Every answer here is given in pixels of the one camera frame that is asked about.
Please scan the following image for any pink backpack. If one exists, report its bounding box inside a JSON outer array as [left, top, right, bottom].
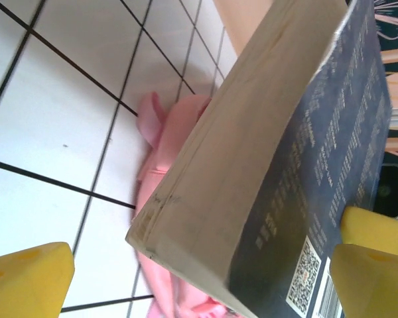
[[132, 92, 243, 318]]

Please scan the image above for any navy blue book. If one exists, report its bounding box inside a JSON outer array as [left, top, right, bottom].
[[124, 0, 394, 318]]

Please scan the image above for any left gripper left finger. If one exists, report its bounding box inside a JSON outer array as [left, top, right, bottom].
[[0, 241, 76, 318]]

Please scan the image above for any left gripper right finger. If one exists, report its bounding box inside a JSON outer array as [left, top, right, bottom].
[[330, 205, 398, 318]]

